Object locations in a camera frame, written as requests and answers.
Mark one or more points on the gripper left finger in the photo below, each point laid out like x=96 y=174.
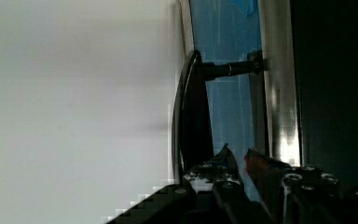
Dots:
x=221 y=171

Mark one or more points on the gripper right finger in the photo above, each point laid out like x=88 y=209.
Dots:
x=293 y=195

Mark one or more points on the blue glass oven door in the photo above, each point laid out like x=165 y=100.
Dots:
x=219 y=110

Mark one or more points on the black toaster oven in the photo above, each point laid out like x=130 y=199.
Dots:
x=310 y=70

